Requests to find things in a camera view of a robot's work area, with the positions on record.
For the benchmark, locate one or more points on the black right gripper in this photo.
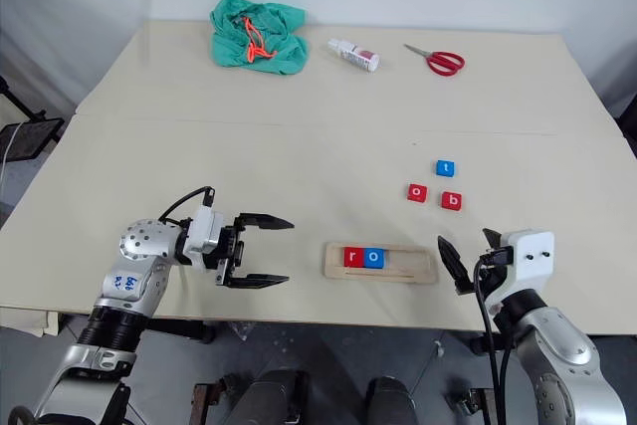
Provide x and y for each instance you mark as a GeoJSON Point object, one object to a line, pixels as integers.
{"type": "Point", "coordinates": [497, 257]}

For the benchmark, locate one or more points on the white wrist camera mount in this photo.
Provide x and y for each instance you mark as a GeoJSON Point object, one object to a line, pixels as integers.
{"type": "Point", "coordinates": [204, 233]}
{"type": "Point", "coordinates": [532, 266]}

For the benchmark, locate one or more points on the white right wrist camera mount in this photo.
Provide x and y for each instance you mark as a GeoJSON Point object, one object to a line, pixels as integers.
{"type": "Point", "coordinates": [532, 266]}

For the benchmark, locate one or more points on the black metal stand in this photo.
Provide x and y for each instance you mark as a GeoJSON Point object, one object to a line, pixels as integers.
{"type": "Point", "coordinates": [32, 139]}

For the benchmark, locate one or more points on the blue o letter block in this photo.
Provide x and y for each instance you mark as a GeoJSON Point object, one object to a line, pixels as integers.
{"type": "Point", "coordinates": [373, 258]}

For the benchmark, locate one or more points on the black table frame bar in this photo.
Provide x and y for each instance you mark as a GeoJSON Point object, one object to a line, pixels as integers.
{"type": "Point", "coordinates": [174, 330]}

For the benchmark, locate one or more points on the white plastic bottle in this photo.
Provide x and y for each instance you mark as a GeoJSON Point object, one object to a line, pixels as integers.
{"type": "Point", "coordinates": [353, 54]}

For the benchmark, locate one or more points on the red o letter block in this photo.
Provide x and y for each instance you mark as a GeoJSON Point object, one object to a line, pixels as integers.
{"type": "Point", "coordinates": [417, 192]}

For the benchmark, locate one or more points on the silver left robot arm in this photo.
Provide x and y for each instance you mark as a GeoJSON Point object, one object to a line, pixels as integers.
{"type": "Point", "coordinates": [144, 241]}

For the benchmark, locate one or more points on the red b letter block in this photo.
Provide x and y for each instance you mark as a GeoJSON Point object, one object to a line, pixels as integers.
{"type": "Point", "coordinates": [451, 201]}

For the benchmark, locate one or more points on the blue t letter block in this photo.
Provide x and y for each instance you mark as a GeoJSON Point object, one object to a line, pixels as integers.
{"type": "Point", "coordinates": [445, 168]}

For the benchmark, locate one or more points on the wooden letter tray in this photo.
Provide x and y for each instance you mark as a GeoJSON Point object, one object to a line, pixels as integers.
{"type": "Point", "coordinates": [413, 266]}

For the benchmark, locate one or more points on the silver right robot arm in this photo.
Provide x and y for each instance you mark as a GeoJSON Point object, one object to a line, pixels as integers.
{"type": "Point", "coordinates": [562, 340]}

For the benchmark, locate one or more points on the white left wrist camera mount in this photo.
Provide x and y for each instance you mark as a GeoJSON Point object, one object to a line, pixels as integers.
{"type": "Point", "coordinates": [204, 233]}

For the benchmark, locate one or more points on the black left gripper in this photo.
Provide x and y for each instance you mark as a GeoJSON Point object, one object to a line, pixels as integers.
{"type": "Point", "coordinates": [230, 252]}

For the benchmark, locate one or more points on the red r letter block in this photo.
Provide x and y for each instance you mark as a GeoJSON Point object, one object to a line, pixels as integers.
{"type": "Point", "coordinates": [353, 258]}

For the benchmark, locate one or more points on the green cloth bag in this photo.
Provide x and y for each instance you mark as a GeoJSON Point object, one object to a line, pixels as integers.
{"type": "Point", "coordinates": [286, 52]}

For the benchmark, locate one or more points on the dark rounded shape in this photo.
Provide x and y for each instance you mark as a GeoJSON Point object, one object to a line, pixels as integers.
{"type": "Point", "coordinates": [271, 397]}
{"type": "Point", "coordinates": [390, 402]}

